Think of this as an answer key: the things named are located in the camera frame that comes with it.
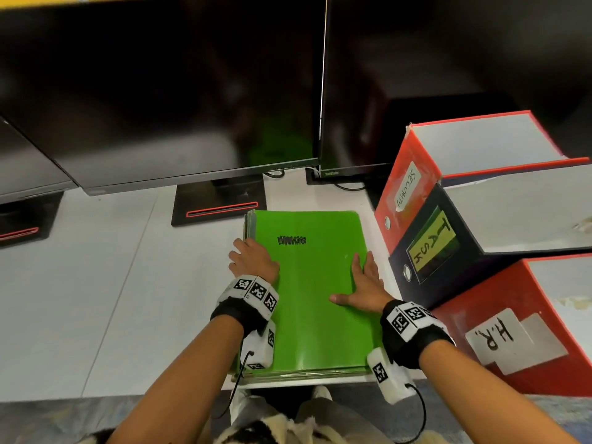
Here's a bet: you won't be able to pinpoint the person's right hand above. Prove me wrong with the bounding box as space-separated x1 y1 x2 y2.
329 251 395 315

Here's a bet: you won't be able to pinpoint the person's left hand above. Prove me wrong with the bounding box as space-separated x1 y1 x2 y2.
228 238 281 286

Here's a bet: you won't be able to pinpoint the green folder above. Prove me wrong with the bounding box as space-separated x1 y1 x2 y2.
237 209 384 376

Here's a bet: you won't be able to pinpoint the person's left forearm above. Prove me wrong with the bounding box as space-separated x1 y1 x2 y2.
105 313 244 444

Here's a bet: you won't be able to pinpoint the person's right forearm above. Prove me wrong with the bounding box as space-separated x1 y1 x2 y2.
417 339 580 444

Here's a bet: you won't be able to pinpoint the left wristband with markers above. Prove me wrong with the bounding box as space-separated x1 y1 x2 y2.
210 274 280 338

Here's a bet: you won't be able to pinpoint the wristband with markers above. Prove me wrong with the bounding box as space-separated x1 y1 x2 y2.
210 274 280 338
380 300 457 371

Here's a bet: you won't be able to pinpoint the black monitor stand red slot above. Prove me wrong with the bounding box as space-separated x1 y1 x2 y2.
0 191 64 249
171 175 268 227

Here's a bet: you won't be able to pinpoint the right wristband with markers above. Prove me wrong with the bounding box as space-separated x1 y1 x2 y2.
380 300 457 371

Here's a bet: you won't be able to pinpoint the black flat monitor stand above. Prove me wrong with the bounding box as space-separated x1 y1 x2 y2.
306 164 395 186

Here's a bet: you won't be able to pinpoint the person's beige trousers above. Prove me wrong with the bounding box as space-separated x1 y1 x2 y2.
230 392 445 444

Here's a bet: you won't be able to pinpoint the black white patterned garment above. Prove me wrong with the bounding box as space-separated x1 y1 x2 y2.
216 415 301 444

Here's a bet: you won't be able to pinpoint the black binder yellow label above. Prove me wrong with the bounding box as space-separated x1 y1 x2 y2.
388 158 592 310

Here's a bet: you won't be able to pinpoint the large black monitor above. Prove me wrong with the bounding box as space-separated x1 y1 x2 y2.
0 0 330 196

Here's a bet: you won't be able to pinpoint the red binder wide white label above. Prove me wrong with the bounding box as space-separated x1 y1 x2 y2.
432 253 592 398

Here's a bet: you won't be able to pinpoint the red binder narrow white label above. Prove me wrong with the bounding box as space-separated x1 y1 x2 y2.
374 110 591 255

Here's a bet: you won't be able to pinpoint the small black monitor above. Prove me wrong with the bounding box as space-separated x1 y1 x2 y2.
0 116 78 205

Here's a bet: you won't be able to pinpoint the black monitor with logo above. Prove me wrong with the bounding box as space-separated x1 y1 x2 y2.
318 0 592 179

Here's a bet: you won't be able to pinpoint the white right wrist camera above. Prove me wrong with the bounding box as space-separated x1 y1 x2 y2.
367 347 418 406

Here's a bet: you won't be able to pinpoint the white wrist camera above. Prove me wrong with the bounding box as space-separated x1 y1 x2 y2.
367 347 418 406
238 319 277 371

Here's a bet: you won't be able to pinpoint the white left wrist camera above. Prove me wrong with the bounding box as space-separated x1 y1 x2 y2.
238 319 277 371

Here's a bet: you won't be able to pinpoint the black left wrist camera cable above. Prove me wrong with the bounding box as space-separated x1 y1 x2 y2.
212 350 255 420

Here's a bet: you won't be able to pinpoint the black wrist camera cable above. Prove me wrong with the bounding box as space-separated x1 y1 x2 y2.
212 350 255 420
404 383 427 436

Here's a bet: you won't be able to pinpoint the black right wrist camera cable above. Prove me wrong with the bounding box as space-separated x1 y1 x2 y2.
404 383 427 436

